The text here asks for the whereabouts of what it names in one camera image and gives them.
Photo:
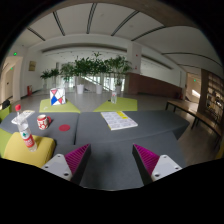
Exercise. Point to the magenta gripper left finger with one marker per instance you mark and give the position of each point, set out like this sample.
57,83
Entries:
71,166

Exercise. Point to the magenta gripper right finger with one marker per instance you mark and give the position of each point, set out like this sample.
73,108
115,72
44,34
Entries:
151,166

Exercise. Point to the water bottle red cap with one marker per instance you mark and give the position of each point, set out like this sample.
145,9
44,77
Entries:
24,130

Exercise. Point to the small far water bottle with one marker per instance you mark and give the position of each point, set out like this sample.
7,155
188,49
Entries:
114,97

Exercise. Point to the grey sofa block right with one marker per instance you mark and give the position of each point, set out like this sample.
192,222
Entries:
111,165

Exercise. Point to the grey sofa block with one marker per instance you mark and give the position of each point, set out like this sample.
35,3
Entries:
111,165
57,119

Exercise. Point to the red round coaster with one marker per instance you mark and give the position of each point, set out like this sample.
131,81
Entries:
64,127

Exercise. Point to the grey sofa block left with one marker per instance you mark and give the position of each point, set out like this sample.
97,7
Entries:
57,119

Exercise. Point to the red white patterned mug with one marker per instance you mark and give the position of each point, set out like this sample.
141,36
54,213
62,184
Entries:
43,121

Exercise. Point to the yellow seat cushion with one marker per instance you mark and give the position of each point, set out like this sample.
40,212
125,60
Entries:
16,150

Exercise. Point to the white magazine with yellow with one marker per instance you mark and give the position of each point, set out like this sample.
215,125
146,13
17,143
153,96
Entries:
118,120

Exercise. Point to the green table left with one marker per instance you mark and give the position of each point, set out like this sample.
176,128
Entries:
45,106

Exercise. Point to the green table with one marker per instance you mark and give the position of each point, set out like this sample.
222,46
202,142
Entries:
122,104
45,106

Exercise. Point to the green table right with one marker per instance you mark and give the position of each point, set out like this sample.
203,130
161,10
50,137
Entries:
122,104

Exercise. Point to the white magazine on left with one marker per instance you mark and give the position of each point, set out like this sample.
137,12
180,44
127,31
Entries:
25,114

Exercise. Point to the long wooden bench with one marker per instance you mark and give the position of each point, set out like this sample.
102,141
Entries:
198,117

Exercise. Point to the red blue white cube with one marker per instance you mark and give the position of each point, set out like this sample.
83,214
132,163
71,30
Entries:
57,96

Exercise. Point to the green seat cushion left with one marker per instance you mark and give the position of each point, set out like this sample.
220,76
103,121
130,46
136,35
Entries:
4,113

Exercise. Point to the red fire extinguisher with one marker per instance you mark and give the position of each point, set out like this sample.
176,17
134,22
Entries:
29,90

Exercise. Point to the potted plant white pot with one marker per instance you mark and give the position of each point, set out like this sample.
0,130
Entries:
118,66
98,67
81,68

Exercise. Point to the framed wall picture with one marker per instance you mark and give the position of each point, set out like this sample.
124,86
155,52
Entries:
32,65

